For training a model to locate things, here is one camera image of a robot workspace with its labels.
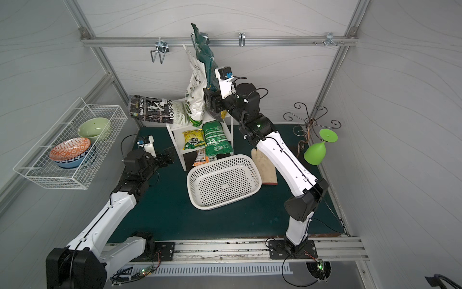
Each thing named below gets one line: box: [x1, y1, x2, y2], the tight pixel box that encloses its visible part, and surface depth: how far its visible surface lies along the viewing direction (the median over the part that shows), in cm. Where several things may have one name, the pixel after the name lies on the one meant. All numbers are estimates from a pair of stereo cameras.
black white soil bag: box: [128, 94, 174, 124], surface depth 70 cm
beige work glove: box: [250, 148, 278, 186], surface depth 100 cm
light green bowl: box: [77, 117, 112, 143], surface depth 73 cm
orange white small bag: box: [192, 148, 210, 167], surface depth 97 cm
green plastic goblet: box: [303, 128, 339, 166], surface depth 77 cm
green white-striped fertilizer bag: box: [202, 120, 233, 157], surface depth 89 cm
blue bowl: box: [53, 146, 93, 169], surface depth 59 cm
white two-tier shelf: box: [166, 113, 235, 172], surface depth 86 cm
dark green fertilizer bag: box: [190, 22, 221, 92], surface depth 57 cm
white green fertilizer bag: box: [182, 43, 208, 128], surface depth 69 cm
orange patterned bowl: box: [49, 137, 91, 161], surface depth 64 cm
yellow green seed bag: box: [182, 128, 207, 150], surface depth 88 cm
